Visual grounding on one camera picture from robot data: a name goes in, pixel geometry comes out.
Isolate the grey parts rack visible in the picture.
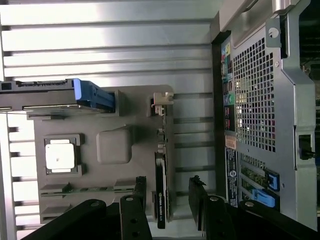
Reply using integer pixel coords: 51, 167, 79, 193
26, 84, 176, 226

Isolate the green RAM stick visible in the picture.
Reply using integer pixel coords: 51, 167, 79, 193
41, 183, 134, 196

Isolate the silver CPU chip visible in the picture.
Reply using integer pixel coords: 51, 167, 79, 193
45, 142, 76, 174

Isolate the open black PC case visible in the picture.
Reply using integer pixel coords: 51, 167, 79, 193
210, 0, 320, 232

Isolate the hard disk with blue caddy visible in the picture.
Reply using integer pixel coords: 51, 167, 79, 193
0, 78, 116, 119

